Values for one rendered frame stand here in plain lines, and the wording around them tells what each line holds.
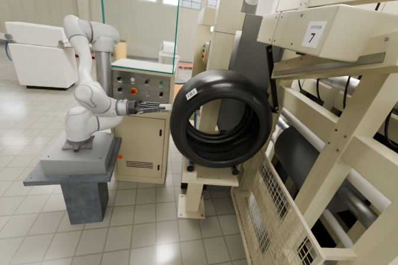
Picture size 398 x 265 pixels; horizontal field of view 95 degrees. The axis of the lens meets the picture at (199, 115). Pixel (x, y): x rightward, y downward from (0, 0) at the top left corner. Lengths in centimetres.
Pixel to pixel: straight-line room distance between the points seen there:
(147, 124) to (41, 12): 808
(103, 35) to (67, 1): 771
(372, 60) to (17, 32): 500
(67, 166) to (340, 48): 155
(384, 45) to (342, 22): 13
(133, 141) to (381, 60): 179
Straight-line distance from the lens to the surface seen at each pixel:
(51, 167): 155
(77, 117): 146
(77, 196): 183
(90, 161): 145
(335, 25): 72
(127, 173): 223
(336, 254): 100
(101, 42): 144
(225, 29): 122
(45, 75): 490
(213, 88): 88
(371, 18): 79
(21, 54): 496
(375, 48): 77
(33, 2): 954
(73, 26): 140
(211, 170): 130
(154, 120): 176
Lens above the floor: 167
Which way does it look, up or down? 26 degrees down
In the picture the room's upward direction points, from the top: 9 degrees clockwise
